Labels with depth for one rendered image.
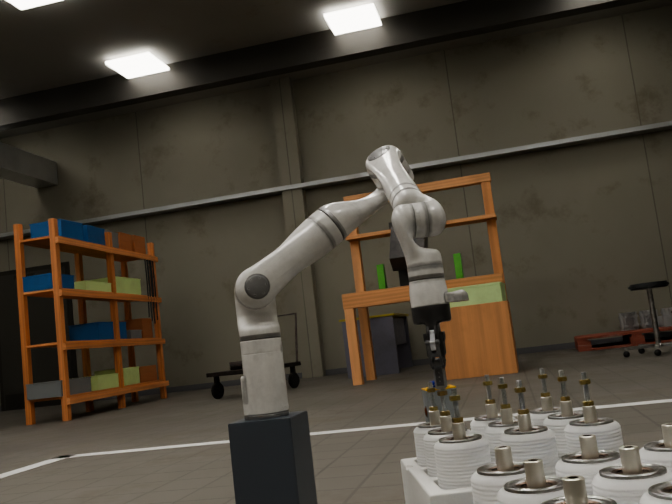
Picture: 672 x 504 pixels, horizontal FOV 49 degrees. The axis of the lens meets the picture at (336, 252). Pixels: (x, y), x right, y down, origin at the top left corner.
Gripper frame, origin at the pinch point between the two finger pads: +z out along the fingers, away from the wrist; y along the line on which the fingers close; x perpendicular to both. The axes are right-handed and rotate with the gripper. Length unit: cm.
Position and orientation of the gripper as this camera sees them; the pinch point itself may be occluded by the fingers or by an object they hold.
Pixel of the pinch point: (440, 378)
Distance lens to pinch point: 145.4
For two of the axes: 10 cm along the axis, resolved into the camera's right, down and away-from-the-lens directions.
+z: 1.2, 9.9, -1.1
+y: -2.2, -0.8, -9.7
